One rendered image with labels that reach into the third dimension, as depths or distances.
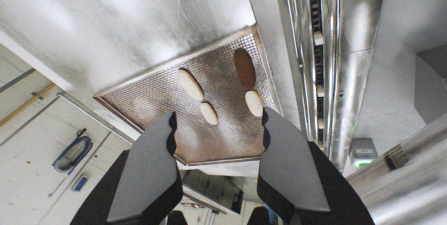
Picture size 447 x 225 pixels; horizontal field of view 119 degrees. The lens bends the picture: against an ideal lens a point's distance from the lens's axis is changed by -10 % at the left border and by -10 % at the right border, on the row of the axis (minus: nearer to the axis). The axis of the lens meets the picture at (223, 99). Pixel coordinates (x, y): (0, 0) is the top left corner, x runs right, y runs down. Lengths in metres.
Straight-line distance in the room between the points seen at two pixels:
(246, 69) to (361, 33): 0.21
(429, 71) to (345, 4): 0.22
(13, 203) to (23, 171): 0.43
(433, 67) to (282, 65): 0.27
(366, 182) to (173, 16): 0.37
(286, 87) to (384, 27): 0.23
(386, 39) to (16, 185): 3.95
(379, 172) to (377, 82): 0.29
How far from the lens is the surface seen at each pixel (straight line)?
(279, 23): 0.36
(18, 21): 0.57
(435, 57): 0.47
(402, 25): 0.43
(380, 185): 0.25
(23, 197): 3.82
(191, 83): 0.36
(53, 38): 0.52
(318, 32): 0.36
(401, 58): 0.48
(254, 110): 0.40
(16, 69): 3.46
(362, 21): 0.35
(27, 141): 3.69
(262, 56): 0.32
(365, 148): 0.70
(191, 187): 3.25
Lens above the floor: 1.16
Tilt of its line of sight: 40 degrees down
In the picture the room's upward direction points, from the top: 161 degrees counter-clockwise
